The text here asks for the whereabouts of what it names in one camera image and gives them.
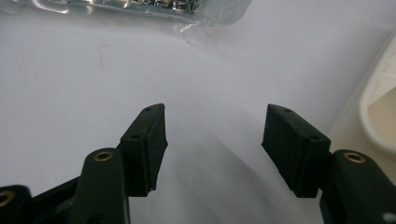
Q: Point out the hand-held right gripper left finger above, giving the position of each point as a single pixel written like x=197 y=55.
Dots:
x=141 y=155

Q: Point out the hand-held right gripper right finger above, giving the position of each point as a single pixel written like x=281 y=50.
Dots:
x=299 y=152

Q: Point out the white tray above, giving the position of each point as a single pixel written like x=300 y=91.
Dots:
x=378 y=102

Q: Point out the clear plastic bag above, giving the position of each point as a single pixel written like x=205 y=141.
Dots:
x=130 y=9

